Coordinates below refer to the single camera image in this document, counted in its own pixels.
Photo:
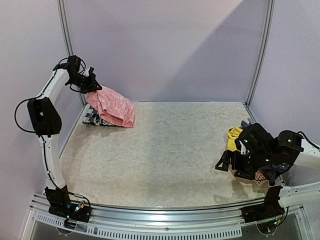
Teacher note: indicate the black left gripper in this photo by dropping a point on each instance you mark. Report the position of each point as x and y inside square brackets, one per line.
[92, 85]

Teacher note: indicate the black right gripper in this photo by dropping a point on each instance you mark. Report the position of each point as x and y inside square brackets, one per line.
[240, 163]

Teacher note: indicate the pink garment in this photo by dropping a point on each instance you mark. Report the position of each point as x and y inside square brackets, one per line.
[113, 107]

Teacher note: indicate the black white checkered shirt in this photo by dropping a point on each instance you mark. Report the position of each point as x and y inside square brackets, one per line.
[92, 118]

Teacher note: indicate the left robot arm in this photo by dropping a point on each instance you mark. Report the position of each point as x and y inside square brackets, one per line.
[46, 121]

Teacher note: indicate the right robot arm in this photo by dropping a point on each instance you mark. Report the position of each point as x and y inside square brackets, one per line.
[300, 148]

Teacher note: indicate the pink laundry basket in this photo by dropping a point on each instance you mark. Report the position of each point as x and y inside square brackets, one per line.
[261, 179]

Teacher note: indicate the yellow garment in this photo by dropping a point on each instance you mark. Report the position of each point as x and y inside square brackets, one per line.
[232, 135]

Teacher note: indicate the navy blue garment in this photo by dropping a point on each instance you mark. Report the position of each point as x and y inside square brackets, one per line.
[263, 150]

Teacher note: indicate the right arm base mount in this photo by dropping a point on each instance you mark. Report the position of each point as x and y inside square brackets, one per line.
[269, 208]

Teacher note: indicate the aluminium front rail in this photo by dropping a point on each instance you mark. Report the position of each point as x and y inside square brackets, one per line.
[223, 222]

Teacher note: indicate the left corner wall post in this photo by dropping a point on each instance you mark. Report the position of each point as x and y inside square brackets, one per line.
[62, 11]

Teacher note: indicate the corner wall post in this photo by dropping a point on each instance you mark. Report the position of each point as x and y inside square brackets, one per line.
[262, 52]
[62, 11]

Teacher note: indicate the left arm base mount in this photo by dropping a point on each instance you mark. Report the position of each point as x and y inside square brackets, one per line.
[69, 205]

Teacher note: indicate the right corner wall post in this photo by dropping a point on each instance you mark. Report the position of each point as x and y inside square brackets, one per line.
[262, 52]

